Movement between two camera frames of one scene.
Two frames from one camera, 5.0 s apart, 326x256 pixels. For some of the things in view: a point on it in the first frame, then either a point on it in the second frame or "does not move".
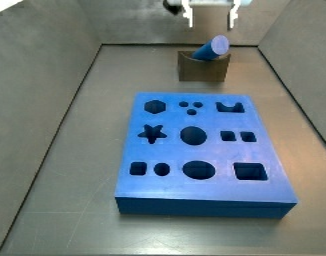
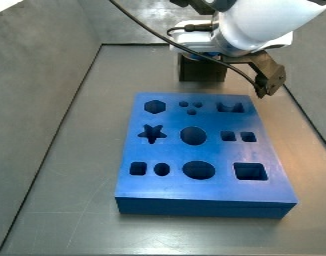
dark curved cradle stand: (194, 69) does not move
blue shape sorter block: (199, 158) does not move
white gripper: (188, 9) to (196, 40)
